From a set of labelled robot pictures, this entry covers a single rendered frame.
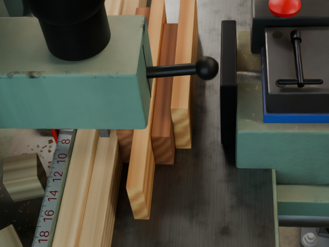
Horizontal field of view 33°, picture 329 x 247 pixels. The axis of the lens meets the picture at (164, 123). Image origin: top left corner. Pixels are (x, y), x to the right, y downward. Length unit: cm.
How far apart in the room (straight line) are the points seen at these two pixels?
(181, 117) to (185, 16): 13
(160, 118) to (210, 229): 12
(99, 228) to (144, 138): 9
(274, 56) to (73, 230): 24
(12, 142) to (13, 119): 27
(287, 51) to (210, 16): 21
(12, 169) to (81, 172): 17
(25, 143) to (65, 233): 28
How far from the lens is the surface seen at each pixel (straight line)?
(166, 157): 56
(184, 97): 54
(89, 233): 50
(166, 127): 54
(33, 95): 46
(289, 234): 155
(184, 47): 59
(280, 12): 54
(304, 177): 59
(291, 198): 59
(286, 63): 52
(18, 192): 69
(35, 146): 75
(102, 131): 54
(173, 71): 46
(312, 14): 56
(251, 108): 54
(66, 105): 46
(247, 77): 56
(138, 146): 52
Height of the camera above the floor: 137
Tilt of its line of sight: 51 degrees down
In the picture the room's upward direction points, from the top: 8 degrees counter-clockwise
